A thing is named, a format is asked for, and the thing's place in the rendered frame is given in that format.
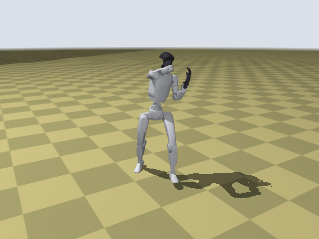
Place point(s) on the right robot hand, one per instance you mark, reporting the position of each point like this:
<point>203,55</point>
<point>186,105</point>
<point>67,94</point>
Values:
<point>166,63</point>

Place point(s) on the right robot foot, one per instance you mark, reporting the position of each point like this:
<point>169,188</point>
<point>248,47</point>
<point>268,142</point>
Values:
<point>138,167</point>

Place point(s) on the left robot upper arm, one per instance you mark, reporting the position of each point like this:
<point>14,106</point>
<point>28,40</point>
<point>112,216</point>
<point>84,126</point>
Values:
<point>175,87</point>

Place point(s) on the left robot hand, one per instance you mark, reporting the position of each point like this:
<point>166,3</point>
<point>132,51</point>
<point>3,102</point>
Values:
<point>186,83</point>

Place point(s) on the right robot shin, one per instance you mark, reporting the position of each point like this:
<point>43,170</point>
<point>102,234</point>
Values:
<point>140,152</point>

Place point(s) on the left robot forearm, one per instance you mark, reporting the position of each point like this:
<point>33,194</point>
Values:
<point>181,92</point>

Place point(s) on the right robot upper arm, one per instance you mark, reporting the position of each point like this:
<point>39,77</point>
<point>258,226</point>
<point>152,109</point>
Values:
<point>153,76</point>

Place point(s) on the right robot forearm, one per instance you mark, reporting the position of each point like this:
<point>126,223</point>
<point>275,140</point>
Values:
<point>165,70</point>

